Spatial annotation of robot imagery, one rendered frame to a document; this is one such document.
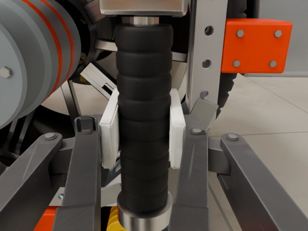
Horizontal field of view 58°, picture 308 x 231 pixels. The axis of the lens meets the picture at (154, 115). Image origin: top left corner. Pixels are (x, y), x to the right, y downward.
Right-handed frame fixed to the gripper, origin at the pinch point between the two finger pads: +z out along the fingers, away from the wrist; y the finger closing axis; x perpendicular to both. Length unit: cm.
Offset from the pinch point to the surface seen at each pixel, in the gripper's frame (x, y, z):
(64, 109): -83, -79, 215
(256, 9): 6, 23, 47
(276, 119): -83, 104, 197
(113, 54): -6, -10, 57
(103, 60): -7, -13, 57
